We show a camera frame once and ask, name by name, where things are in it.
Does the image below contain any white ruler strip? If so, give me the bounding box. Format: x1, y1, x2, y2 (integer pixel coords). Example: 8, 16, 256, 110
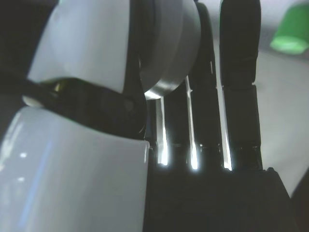
139, 0, 202, 101

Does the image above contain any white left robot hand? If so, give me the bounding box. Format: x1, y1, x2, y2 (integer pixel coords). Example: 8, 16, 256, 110
0, 0, 300, 232

